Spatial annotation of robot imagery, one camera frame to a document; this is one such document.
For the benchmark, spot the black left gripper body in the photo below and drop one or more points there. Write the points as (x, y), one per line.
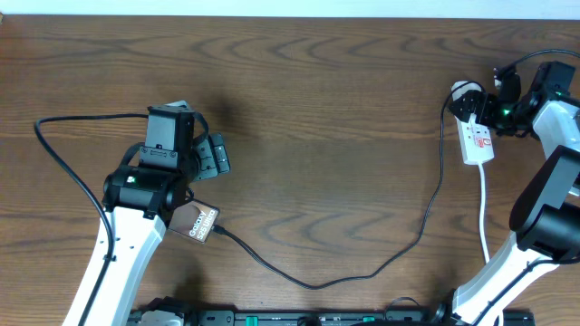
(210, 158)

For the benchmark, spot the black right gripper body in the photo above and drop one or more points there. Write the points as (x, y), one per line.
(497, 114)

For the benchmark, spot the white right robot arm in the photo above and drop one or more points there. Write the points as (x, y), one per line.
(544, 228)

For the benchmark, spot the white USB charger adapter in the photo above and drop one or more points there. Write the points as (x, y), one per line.
(459, 88)

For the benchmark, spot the white power strip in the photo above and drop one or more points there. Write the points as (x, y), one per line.
(475, 142)

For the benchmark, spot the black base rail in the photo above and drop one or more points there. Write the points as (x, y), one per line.
(229, 318)

